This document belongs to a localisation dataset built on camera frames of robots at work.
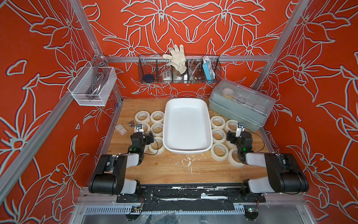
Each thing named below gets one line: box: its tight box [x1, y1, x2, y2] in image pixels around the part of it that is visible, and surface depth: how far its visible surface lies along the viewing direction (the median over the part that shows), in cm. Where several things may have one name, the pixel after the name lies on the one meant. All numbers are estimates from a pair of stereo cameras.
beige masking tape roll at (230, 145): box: [226, 140, 238, 149], surface depth 90 cm
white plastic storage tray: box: [162, 97, 214, 155], surface depth 102 cm
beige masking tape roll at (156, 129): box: [150, 122, 164, 137], surface depth 102 cm
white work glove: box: [162, 43, 188, 76], surface depth 90 cm
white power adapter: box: [162, 70, 173, 81], surface depth 96 cm
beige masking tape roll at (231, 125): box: [224, 119, 239, 133], surface depth 102 cm
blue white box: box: [202, 56, 216, 84], surface depth 89 cm
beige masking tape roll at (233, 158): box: [227, 147, 245, 168], surface depth 85 cm
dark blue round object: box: [143, 73, 155, 83], surface depth 101 cm
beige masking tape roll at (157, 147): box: [148, 136, 166, 155], surface depth 90 cm
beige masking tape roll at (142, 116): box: [134, 110, 151, 124], surface depth 108 cm
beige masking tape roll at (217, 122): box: [210, 115, 226, 129], surface depth 105 cm
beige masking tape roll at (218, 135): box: [211, 128, 227, 143], surface depth 97 cm
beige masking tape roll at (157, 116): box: [150, 110, 165, 123], surface depth 109 cm
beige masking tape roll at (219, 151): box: [210, 142, 229, 162], surface depth 89 cm
